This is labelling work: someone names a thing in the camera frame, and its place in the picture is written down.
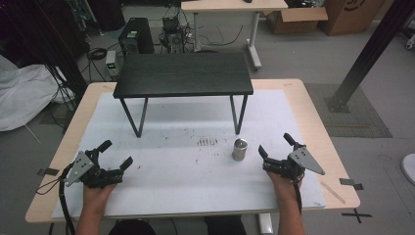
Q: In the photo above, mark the white table mat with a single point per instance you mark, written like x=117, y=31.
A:
x=189, y=182

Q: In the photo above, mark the white table foot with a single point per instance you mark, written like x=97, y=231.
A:
x=266, y=225

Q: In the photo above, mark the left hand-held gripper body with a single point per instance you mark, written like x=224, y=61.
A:
x=98, y=176

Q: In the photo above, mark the white desk with wooden top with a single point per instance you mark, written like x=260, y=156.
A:
x=233, y=5

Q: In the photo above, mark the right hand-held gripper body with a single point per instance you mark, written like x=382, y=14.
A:
x=293, y=163

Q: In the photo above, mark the white round object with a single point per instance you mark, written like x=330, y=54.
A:
x=409, y=169

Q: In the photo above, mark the white cloth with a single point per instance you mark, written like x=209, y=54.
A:
x=26, y=94

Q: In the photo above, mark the black tape piece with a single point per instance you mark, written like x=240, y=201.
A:
x=49, y=171
x=350, y=183

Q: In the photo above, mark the person's leg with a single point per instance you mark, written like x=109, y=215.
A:
x=225, y=225
x=133, y=228

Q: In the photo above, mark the person's right hand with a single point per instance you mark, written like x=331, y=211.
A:
x=284, y=189

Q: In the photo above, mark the grey floor mat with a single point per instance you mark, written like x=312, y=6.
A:
x=359, y=124

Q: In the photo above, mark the open electronics rack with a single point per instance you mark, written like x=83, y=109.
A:
x=173, y=34

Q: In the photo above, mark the black computer tower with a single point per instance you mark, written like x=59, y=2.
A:
x=137, y=36

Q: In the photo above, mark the open cardboard box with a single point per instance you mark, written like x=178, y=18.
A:
x=295, y=21

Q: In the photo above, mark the person's right leg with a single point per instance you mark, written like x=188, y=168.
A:
x=225, y=225

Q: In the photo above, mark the silver metal cup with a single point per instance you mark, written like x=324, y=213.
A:
x=239, y=150

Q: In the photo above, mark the grey power supply unit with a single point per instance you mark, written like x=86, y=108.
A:
x=112, y=63

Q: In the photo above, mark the person's left hand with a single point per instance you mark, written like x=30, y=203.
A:
x=97, y=196

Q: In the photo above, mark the large printed cardboard box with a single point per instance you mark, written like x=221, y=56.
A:
x=350, y=16

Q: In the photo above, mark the black metal post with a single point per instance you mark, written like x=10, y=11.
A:
x=368, y=55

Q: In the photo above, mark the person's left leg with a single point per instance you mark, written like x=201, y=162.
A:
x=133, y=228

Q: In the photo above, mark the small black wooden table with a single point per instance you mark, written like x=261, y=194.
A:
x=182, y=73

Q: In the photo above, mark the black metal stand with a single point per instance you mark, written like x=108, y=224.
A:
x=55, y=42

